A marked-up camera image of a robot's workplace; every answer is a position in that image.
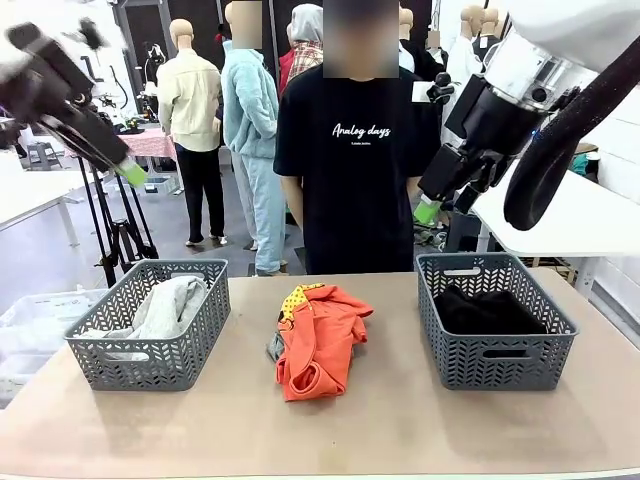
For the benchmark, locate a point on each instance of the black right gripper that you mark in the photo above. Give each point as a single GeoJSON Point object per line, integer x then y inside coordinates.
{"type": "Point", "coordinates": [492, 120]}

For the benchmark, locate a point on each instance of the red checkered tablecloth table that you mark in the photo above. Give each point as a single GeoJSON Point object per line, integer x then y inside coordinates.
{"type": "Point", "coordinates": [152, 145]}

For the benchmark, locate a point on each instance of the person in black T-shirt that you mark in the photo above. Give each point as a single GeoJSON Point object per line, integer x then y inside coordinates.
{"type": "Point", "coordinates": [350, 175]}

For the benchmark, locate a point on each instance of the grey metal stool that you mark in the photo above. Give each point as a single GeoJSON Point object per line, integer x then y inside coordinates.
{"type": "Point", "coordinates": [42, 150]}

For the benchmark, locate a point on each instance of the brown and green clothes pile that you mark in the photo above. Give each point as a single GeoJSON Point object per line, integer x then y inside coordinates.
{"type": "Point", "coordinates": [585, 162]}

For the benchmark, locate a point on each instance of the black garment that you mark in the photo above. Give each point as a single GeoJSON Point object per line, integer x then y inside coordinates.
{"type": "Point", "coordinates": [490, 312]}

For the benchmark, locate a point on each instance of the light grey garment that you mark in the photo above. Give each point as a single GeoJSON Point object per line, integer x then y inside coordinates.
{"type": "Point", "coordinates": [165, 305]}

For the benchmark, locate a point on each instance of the clear plastic storage bin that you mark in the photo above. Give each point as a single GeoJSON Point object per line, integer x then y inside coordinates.
{"type": "Point", "coordinates": [35, 325]}

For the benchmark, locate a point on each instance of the black camera tripod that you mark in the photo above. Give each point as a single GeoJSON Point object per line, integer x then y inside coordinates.
{"type": "Point", "coordinates": [122, 235]}

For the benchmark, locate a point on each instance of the dark grey garment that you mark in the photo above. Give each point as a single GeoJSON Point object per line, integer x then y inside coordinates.
{"type": "Point", "coordinates": [275, 347]}

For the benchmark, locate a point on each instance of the person's right forearm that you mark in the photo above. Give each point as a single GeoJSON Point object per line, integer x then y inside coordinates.
{"type": "Point", "coordinates": [292, 200]}

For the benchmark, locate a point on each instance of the mannequin in light blue fleece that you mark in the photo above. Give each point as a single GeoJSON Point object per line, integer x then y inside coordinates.
{"type": "Point", "coordinates": [255, 125]}

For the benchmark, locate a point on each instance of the mannequin in plaid shirt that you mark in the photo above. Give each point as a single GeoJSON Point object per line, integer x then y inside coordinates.
{"type": "Point", "coordinates": [305, 50]}

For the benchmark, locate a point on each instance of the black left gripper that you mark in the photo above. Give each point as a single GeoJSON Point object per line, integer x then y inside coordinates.
{"type": "Point", "coordinates": [45, 75]}

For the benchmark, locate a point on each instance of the mannequin in white shirt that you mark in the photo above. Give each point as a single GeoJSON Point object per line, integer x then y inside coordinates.
{"type": "Point", "coordinates": [457, 65]}

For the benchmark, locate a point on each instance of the orange garment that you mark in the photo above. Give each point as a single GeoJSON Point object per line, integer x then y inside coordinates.
{"type": "Point", "coordinates": [320, 340]}

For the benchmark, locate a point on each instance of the grey plastic lattice basket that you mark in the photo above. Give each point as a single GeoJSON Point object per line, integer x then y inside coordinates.
{"type": "Point", "coordinates": [500, 372]}
{"type": "Point", "coordinates": [150, 370]}

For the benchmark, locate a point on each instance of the mannequin in black shirt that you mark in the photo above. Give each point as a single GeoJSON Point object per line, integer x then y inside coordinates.
{"type": "Point", "coordinates": [487, 42]}

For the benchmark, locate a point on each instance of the white table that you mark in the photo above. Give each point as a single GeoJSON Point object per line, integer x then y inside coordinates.
{"type": "Point", "coordinates": [30, 195]}
{"type": "Point", "coordinates": [590, 225]}

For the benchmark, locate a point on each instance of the mannequin in cream jacket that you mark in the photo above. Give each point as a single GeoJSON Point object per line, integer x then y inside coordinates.
{"type": "Point", "coordinates": [190, 100]}

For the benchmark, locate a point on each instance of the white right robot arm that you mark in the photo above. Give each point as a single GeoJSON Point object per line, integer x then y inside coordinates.
{"type": "Point", "coordinates": [575, 25]}

